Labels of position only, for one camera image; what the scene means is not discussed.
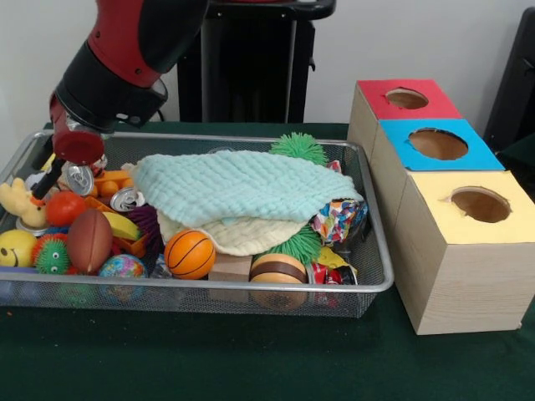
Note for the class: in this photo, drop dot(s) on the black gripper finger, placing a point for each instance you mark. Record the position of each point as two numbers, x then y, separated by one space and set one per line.
46 184
42 152

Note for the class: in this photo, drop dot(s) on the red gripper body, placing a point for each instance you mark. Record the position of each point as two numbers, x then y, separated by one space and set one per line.
79 148

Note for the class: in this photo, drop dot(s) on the yellow plush duck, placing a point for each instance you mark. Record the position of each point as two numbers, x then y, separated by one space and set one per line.
23 204

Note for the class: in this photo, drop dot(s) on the mint green waffle cloth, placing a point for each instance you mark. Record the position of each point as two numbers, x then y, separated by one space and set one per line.
242 188

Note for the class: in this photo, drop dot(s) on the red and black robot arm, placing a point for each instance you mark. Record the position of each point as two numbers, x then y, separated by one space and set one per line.
125 42

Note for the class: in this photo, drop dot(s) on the metal mesh bin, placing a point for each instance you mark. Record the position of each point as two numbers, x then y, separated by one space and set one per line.
167 301

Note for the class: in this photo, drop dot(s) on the plain orange-red ball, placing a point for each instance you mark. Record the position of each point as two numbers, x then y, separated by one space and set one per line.
64 208

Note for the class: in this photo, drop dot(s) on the brown toy football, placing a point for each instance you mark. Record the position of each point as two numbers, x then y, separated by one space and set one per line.
90 240

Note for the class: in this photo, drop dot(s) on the yellow smiley ball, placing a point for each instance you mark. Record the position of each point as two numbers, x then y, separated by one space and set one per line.
14 248

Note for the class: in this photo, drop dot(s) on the globe print ball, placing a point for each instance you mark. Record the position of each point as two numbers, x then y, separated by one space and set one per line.
123 266

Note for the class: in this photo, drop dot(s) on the orange toy basketball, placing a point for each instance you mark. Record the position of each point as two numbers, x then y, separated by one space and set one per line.
190 255

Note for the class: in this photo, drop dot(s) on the cream waffle cloth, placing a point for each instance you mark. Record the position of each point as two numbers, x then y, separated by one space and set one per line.
251 238

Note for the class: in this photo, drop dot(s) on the green spiky ball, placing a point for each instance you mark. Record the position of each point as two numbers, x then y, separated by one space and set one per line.
299 148

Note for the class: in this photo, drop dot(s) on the toy hamburger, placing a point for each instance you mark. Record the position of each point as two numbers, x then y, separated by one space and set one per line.
278 269

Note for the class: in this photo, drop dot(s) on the colourful patterned wrapper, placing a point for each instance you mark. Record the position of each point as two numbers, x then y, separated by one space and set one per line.
338 219

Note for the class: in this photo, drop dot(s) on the dark green side tablecloth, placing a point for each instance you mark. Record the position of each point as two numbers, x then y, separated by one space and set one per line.
522 154

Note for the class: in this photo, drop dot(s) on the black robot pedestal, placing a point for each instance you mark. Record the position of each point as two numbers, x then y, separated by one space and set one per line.
251 62

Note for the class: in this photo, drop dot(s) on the black furniture frame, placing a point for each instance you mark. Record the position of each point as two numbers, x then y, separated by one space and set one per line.
516 83

